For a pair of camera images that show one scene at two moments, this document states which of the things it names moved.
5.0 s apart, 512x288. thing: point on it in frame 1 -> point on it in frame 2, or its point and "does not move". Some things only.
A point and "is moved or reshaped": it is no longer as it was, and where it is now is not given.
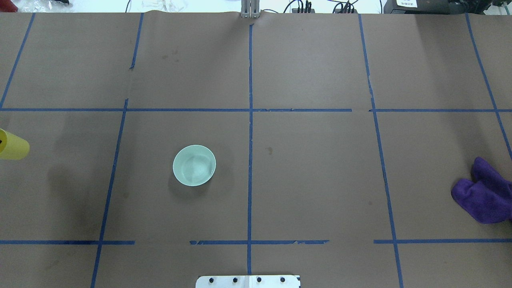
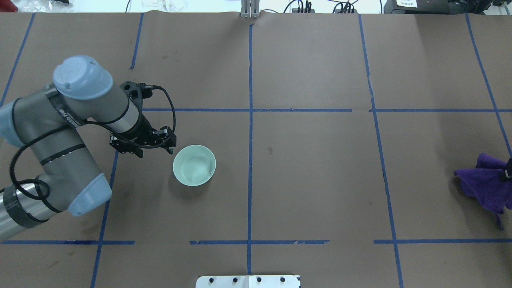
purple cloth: [488, 199] is moved or reshaped
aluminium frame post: [250, 9] does not move
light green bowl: [194, 165] does not move
